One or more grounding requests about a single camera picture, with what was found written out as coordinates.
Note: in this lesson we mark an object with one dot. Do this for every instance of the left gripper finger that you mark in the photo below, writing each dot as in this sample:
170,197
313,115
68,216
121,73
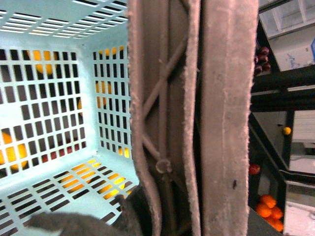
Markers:
134,220

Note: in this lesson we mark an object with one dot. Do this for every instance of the light teal plastic basket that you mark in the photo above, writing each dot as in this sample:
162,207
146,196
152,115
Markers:
65,141

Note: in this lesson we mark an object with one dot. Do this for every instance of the pile of oranges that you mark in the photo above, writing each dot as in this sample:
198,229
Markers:
267,208

